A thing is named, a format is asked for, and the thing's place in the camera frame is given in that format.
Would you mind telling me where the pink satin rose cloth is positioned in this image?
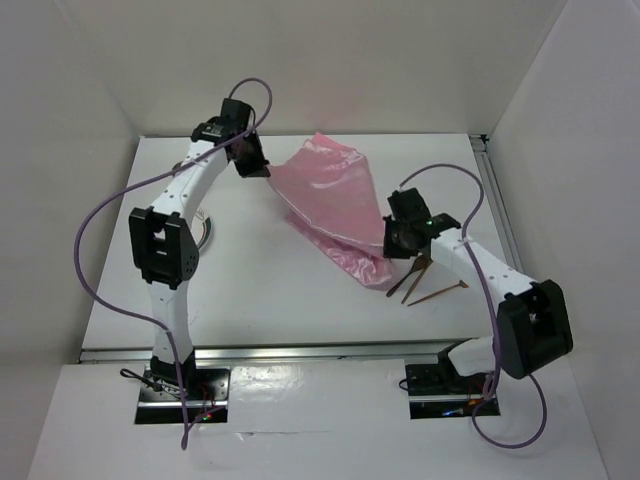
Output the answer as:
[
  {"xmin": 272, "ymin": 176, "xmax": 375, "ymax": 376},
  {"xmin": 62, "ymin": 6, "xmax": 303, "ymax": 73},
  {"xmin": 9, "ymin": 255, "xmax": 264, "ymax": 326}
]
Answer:
[{"xmin": 268, "ymin": 133, "xmax": 394, "ymax": 289}]

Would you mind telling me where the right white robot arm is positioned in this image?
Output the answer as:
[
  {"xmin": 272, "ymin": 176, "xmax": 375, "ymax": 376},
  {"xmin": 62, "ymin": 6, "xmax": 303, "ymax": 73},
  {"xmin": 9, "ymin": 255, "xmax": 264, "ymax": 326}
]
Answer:
[{"xmin": 383, "ymin": 188, "xmax": 574, "ymax": 392}]

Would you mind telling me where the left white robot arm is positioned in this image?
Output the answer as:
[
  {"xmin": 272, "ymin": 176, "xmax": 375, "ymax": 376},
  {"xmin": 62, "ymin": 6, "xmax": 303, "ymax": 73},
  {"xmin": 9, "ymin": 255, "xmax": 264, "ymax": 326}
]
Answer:
[{"xmin": 128, "ymin": 98, "xmax": 270, "ymax": 399}]

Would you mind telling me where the wooden knife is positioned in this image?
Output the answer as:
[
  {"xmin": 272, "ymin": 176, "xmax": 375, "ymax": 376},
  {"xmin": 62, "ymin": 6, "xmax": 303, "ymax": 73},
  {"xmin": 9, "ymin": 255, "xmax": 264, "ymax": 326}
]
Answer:
[{"xmin": 401, "ymin": 257, "xmax": 432, "ymax": 304}]

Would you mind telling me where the white plate with coloured rim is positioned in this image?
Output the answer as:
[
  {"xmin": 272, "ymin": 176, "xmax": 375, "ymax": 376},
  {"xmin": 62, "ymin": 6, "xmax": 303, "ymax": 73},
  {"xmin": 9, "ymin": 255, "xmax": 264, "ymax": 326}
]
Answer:
[{"xmin": 191, "ymin": 208, "xmax": 214, "ymax": 254}]

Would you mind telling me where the right side aluminium rail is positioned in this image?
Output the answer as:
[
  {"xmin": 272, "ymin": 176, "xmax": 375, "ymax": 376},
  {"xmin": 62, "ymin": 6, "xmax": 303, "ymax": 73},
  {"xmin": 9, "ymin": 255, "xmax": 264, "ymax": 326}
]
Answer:
[{"xmin": 468, "ymin": 134, "xmax": 524, "ymax": 272}]

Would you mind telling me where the aluminium rail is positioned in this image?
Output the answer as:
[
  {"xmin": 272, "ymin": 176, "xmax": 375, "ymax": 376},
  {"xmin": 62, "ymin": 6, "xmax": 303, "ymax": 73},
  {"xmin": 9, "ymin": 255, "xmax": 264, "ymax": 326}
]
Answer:
[
  {"xmin": 78, "ymin": 339, "xmax": 476, "ymax": 365},
  {"xmin": 468, "ymin": 134, "xmax": 524, "ymax": 272}
]

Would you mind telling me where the front aluminium rail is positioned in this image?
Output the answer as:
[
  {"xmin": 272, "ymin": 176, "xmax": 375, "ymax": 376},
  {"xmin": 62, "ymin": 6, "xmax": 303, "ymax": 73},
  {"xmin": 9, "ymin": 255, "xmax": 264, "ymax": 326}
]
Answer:
[{"xmin": 78, "ymin": 339, "xmax": 476, "ymax": 365}]

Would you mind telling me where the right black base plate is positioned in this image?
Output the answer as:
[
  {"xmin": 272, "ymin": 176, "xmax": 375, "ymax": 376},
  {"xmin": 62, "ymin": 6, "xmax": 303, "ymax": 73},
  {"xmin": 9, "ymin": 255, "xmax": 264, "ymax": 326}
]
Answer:
[{"xmin": 398, "ymin": 360, "xmax": 485, "ymax": 420}]

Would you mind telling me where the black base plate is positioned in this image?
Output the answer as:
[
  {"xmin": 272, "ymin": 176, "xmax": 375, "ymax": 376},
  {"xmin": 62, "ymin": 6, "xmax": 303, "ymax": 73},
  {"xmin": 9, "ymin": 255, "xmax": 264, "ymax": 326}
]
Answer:
[
  {"xmin": 398, "ymin": 360, "xmax": 485, "ymax": 420},
  {"xmin": 128, "ymin": 366, "xmax": 231, "ymax": 425}
]

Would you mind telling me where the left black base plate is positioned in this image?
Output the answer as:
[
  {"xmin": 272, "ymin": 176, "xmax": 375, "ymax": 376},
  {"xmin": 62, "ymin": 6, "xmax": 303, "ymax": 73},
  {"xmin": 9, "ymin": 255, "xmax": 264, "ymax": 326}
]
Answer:
[{"xmin": 128, "ymin": 366, "xmax": 231, "ymax": 425}]

